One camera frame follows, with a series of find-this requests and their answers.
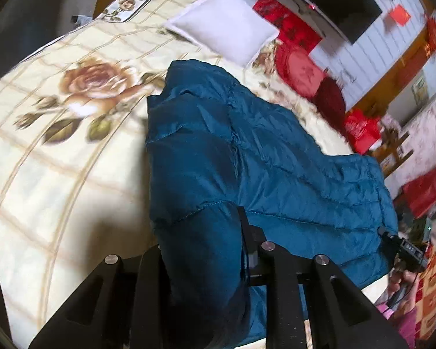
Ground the red shopping bag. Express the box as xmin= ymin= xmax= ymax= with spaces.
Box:
xmin=345 ymin=109 xmax=381 ymax=154

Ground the dark red velvet cushion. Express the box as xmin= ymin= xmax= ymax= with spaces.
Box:
xmin=312 ymin=76 xmax=346 ymax=137

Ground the red heart-shaped cushion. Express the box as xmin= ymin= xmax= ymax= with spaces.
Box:
xmin=275 ymin=43 xmax=327 ymax=99

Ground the red Chinese banner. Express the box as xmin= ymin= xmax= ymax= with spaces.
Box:
xmin=253 ymin=0 xmax=322 ymax=53

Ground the person's right hand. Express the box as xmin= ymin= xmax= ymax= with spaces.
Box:
xmin=387 ymin=270 xmax=417 ymax=299

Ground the white square pillow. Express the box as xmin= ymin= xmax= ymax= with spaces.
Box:
xmin=165 ymin=0 xmax=280 ymax=67

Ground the blue puffer jacket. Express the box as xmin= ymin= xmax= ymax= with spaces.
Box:
xmin=146 ymin=60 xmax=398 ymax=348

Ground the wooden chair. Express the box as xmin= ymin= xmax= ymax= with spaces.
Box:
xmin=373 ymin=129 xmax=414 ymax=178

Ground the floral checked bed sheet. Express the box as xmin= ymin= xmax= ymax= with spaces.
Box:
xmin=0 ymin=0 xmax=351 ymax=348

